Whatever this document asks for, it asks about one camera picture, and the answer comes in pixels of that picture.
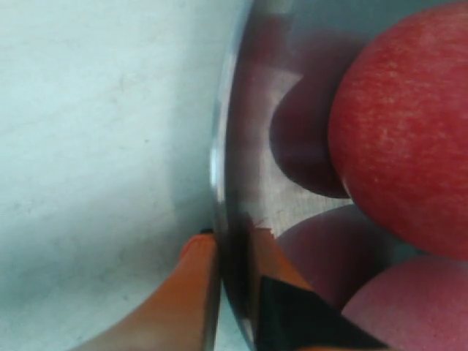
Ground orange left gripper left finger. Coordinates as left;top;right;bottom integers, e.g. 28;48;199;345
75;230;219;351

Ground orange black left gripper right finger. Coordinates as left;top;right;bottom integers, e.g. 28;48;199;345
249;228;389;350

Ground pink toy peach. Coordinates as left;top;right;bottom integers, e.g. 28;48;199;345
342;256;467;350

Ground red toy apple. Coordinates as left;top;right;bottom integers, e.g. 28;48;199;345
328;1;467;260

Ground round metal plate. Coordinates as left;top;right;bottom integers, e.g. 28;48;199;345
211;1;467;350

